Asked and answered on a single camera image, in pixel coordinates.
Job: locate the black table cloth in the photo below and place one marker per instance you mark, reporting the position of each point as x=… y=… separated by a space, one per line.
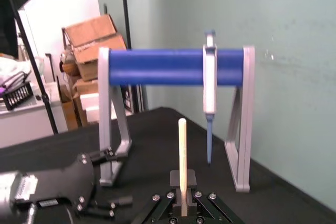
x=157 y=142

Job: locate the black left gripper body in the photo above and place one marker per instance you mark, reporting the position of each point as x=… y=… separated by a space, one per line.
x=68 y=184

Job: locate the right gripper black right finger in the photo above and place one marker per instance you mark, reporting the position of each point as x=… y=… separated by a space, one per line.
x=207 y=207

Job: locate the large brown cardboard box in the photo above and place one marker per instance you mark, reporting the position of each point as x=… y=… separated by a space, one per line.
x=92 y=43

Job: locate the black framed picture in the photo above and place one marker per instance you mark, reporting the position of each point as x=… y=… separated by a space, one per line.
x=131 y=99

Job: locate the cream stick thermometer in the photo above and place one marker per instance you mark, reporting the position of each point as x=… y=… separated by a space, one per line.
x=183 y=150

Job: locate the black upright pole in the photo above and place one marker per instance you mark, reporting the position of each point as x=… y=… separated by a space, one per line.
x=126 y=11

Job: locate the black slotted crate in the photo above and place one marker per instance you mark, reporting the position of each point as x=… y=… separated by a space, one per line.
x=17 y=96

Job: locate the grey stand with blue bar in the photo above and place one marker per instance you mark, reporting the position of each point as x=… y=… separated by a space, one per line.
x=157 y=66

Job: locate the black hanging curtain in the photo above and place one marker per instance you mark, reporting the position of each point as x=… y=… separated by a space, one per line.
x=15 y=3

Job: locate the white and blue pipette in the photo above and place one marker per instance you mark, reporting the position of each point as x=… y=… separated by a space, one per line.
x=210 y=82

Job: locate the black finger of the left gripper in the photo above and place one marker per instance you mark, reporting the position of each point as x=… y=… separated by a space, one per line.
x=113 y=205
x=103 y=155

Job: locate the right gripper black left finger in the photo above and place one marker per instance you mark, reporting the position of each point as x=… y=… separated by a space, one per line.
x=160 y=207

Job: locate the small brown cardboard box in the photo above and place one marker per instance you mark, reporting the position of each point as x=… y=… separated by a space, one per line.
x=85 y=95

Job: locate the black slanted stand pole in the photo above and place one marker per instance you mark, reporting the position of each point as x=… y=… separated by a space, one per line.
x=34 y=72

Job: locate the white foam block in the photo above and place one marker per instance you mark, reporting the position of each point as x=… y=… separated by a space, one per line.
x=90 y=103

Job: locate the white cabinet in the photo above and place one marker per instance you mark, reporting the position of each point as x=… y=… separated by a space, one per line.
x=23 y=124

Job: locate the white crumpled cloth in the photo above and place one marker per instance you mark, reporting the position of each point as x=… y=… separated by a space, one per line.
x=13 y=70

